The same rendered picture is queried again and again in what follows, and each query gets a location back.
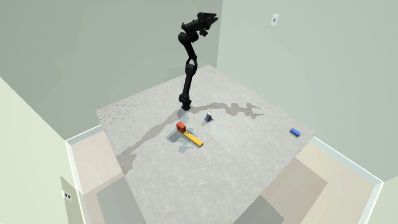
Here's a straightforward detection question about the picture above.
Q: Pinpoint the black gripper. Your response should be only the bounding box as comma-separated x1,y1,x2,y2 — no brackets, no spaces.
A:
192,12,218,31

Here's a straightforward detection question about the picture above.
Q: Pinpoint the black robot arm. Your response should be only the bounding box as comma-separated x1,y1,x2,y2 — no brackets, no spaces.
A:
178,22,208,111

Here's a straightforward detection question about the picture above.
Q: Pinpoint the blue flat bar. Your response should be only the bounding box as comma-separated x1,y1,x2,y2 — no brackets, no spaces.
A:
290,128,301,137

